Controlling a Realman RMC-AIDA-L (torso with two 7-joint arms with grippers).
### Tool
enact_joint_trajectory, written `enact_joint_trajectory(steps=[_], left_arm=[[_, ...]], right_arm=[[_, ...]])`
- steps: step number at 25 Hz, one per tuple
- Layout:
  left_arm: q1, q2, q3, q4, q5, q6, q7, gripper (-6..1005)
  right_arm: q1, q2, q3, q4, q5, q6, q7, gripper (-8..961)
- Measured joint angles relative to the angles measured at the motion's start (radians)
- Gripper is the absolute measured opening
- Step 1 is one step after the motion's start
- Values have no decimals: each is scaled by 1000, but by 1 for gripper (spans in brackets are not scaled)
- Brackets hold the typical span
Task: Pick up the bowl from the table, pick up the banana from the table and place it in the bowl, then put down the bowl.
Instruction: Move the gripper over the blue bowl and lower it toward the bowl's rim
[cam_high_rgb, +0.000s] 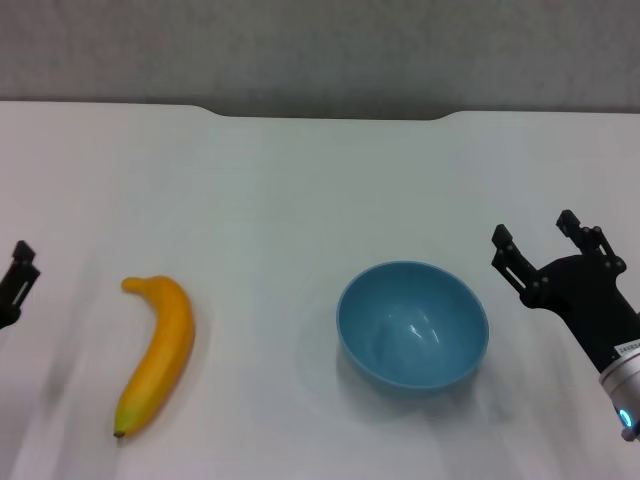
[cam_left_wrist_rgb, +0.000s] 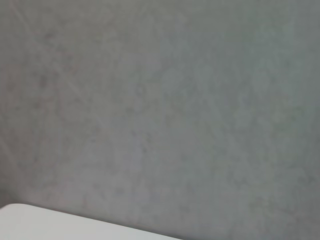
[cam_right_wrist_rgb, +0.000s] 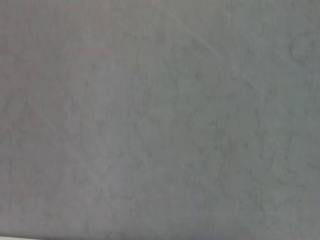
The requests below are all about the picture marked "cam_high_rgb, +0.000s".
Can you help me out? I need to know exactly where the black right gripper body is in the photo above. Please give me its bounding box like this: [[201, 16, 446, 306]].
[[519, 253, 640, 374]]

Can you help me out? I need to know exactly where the blue bowl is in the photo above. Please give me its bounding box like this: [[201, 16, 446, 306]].
[[335, 259, 490, 392]]

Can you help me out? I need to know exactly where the yellow banana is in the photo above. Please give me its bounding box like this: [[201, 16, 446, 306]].
[[112, 274, 196, 440]]

